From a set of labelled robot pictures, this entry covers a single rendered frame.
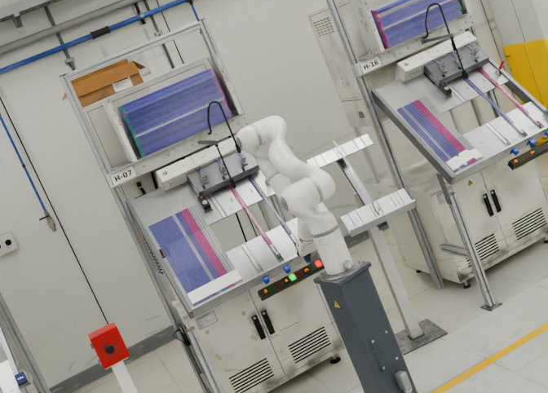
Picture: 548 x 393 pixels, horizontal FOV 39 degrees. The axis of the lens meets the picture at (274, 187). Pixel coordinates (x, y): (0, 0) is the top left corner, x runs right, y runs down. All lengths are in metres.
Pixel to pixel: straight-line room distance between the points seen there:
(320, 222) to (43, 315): 2.74
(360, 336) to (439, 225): 1.22
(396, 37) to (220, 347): 1.89
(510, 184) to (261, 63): 2.05
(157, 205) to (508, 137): 1.82
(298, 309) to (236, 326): 0.33
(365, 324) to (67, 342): 2.72
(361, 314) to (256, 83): 2.70
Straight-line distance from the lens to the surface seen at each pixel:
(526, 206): 4.59
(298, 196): 3.09
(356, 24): 4.44
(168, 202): 3.86
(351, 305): 3.21
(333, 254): 3.18
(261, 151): 3.40
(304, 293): 4.00
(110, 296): 5.45
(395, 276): 3.98
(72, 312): 5.45
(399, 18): 4.34
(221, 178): 3.83
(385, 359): 3.34
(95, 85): 4.16
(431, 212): 4.29
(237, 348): 3.95
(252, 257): 3.63
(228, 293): 3.54
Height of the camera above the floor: 1.74
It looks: 11 degrees down
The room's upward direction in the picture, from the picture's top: 23 degrees counter-clockwise
